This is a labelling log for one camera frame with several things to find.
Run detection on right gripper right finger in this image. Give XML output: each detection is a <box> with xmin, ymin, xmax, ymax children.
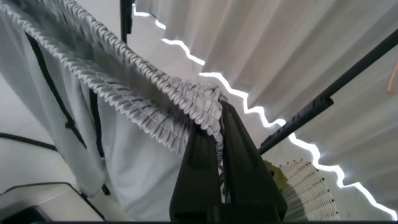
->
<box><xmin>219</xmin><ymin>100</ymin><xmax>289</xmax><ymax>223</ymax></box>

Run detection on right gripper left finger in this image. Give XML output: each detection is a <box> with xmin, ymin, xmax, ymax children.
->
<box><xmin>169</xmin><ymin>122</ymin><xmax>223</xmax><ymax>223</ymax></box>

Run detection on pale grey shorts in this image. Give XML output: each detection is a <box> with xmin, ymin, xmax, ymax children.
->
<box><xmin>0</xmin><ymin>0</ymin><xmax>228</xmax><ymax>222</ymax></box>

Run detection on white laundry basket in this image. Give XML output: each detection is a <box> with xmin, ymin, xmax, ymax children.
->
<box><xmin>277</xmin><ymin>159</ymin><xmax>341</xmax><ymax>222</ymax></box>

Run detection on black clothes rack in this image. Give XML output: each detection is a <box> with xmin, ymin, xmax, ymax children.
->
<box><xmin>119</xmin><ymin>0</ymin><xmax>398</xmax><ymax>156</ymax></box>

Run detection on green garment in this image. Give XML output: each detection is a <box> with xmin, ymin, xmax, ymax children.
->
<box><xmin>264</xmin><ymin>160</ymin><xmax>289</xmax><ymax>194</ymax></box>

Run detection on black cable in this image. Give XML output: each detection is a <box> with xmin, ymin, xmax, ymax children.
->
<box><xmin>0</xmin><ymin>132</ymin><xmax>59</xmax><ymax>152</ymax></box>

